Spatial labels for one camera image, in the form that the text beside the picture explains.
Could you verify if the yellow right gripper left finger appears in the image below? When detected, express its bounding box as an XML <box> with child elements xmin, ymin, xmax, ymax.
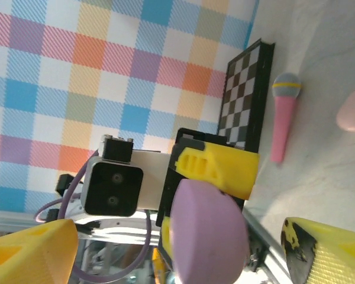
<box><xmin>0</xmin><ymin>219</ymin><xmax>79</xmax><ymax>284</ymax></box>

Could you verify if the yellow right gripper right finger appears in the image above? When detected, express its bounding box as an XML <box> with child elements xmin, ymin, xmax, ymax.
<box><xmin>280</xmin><ymin>217</ymin><xmax>355</xmax><ymax>284</ymax></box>

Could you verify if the purple earbud charging case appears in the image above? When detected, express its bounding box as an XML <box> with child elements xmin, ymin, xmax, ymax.
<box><xmin>169</xmin><ymin>179</ymin><xmax>251</xmax><ymax>284</ymax></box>

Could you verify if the pink earbud charging case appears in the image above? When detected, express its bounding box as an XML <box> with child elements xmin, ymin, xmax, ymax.
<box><xmin>335</xmin><ymin>88</ymin><xmax>355</xmax><ymax>133</ymax></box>

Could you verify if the pink toy microphone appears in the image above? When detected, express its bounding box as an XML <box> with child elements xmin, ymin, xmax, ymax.
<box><xmin>270</xmin><ymin>72</ymin><xmax>303</xmax><ymax>163</ymax></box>

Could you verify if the black white chessboard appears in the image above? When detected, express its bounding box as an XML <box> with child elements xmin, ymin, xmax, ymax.
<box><xmin>217</xmin><ymin>38</ymin><xmax>276</xmax><ymax>153</ymax></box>

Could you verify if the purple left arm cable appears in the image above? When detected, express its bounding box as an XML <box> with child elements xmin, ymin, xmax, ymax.
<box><xmin>34</xmin><ymin>150</ymin><xmax>152</xmax><ymax>284</ymax></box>

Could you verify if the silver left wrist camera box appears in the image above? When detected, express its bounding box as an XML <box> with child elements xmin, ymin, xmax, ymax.
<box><xmin>81</xmin><ymin>134</ymin><xmax>144</xmax><ymax>217</ymax></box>

